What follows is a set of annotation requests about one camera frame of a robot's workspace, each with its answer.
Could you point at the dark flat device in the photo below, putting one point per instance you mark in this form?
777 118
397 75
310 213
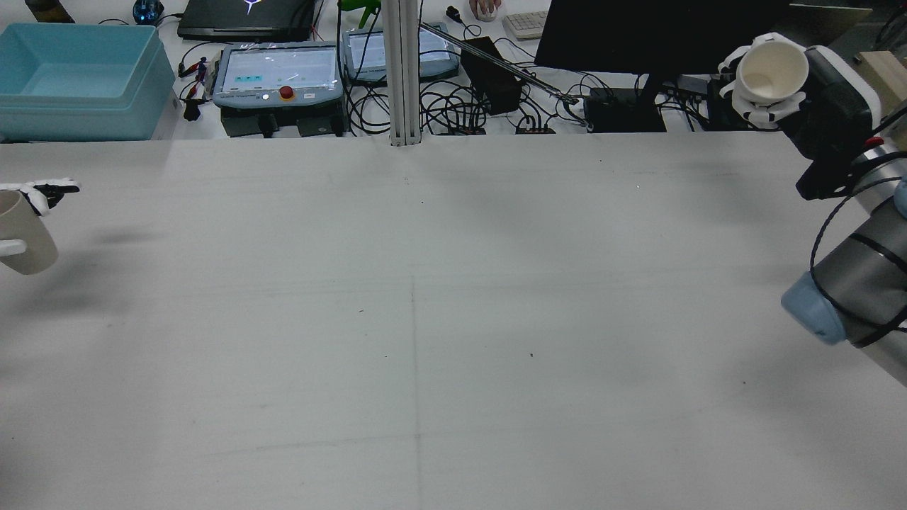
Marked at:
48 10

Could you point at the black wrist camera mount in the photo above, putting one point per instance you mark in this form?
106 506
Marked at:
825 180

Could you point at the small white box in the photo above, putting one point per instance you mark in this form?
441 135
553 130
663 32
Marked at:
166 117

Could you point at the black flat box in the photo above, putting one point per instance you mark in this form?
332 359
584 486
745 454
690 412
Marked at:
623 110

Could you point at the green plastic object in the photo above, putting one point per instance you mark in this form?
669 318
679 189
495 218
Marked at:
361 8

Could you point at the black power adapter box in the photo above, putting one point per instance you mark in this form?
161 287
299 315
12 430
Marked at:
492 74

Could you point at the black laptop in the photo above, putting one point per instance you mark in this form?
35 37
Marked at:
244 21

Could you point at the beige plastic cup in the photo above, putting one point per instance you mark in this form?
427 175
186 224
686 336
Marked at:
32 241
772 71

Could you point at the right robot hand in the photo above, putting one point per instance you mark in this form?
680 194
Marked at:
836 99

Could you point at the white aluminium camera post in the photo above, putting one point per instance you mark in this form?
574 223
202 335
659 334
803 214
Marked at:
402 71

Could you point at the black mouse blue light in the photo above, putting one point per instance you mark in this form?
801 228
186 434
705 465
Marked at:
147 10

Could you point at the thin metal rod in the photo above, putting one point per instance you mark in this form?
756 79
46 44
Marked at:
496 64

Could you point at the grey teach pendant red button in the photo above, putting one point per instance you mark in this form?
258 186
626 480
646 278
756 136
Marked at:
276 74

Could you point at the black monitor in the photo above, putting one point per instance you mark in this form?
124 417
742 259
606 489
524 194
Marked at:
659 35

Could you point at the light blue plastic bin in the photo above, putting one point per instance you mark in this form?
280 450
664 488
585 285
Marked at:
78 78

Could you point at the beige keyboard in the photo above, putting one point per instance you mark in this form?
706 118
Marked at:
526 25

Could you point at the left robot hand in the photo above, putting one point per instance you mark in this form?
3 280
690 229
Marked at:
49 189

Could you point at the red black clip leads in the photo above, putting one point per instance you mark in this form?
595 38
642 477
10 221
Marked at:
195 88

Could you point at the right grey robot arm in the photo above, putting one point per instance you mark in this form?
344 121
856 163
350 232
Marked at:
861 283

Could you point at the black pendant stand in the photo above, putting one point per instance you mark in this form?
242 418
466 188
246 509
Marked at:
283 124

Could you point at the black usb hub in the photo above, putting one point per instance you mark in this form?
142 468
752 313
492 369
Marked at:
535 130

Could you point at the bystander bare hand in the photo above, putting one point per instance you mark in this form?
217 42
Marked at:
485 7

